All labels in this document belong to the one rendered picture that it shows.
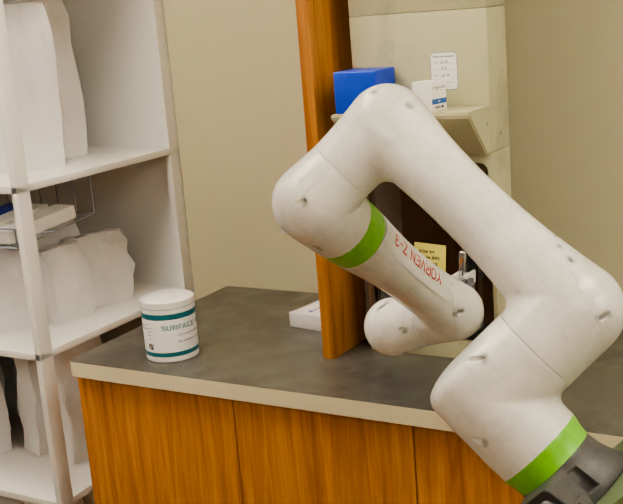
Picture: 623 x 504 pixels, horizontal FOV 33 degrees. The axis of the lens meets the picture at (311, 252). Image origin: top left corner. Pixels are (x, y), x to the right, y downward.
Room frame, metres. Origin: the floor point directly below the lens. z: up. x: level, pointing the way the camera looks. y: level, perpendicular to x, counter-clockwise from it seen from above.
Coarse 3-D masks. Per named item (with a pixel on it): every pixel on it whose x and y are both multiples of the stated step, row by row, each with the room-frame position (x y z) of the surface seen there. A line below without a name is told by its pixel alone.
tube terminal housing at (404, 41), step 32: (352, 32) 2.37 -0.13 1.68; (384, 32) 2.33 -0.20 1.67; (416, 32) 2.30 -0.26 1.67; (448, 32) 2.26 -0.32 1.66; (480, 32) 2.22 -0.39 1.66; (352, 64) 2.38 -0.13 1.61; (384, 64) 2.34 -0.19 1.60; (416, 64) 2.30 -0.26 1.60; (480, 64) 2.22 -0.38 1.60; (448, 96) 2.26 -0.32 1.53; (480, 96) 2.22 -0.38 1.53; (480, 160) 2.23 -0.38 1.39; (416, 352) 2.32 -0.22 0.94; (448, 352) 2.28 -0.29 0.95
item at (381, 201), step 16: (384, 192) 2.33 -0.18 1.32; (400, 192) 2.31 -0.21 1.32; (384, 208) 2.34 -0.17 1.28; (400, 208) 2.31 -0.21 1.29; (416, 208) 2.29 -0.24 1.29; (400, 224) 2.32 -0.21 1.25; (416, 224) 2.30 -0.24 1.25; (432, 224) 2.28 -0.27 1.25; (416, 240) 2.30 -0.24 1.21; (432, 240) 2.28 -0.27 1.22; (448, 240) 2.26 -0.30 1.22; (448, 256) 2.26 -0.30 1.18; (448, 272) 2.26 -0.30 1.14; (480, 272) 2.22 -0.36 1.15; (480, 288) 2.22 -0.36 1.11
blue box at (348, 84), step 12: (336, 72) 2.28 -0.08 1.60; (348, 72) 2.26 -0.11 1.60; (360, 72) 2.25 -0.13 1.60; (372, 72) 2.23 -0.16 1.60; (384, 72) 2.27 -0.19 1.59; (336, 84) 2.28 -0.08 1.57; (348, 84) 2.26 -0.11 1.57; (360, 84) 2.25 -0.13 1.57; (372, 84) 2.23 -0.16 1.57; (336, 96) 2.28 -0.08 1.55; (348, 96) 2.26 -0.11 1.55; (336, 108) 2.28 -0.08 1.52
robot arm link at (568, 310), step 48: (384, 96) 1.56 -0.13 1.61; (336, 144) 1.56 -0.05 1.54; (384, 144) 1.53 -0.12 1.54; (432, 144) 1.50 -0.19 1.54; (432, 192) 1.47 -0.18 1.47; (480, 192) 1.44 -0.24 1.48; (480, 240) 1.40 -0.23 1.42; (528, 240) 1.37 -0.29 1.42; (528, 288) 1.33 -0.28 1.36; (576, 288) 1.30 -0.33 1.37; (528, 336) 1.29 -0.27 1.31; (576, 336) 1.28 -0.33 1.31
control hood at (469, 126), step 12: (456, 108) 2.21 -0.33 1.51; (468, 108) 2.19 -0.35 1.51; (480, 108) 2.17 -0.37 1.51; (336, 120) 2.27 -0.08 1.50; (444, 120) 2.15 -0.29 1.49; (456, 120) 2.14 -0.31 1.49; (468, 120) 2.12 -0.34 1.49; (480, 120) 2.16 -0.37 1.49; (456, 132) 2.17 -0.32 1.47; (468, 132) 2.15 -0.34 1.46; (480, 132) 2.16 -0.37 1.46; (468, 144) 2.19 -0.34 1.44; (480, 144) 2.17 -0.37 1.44
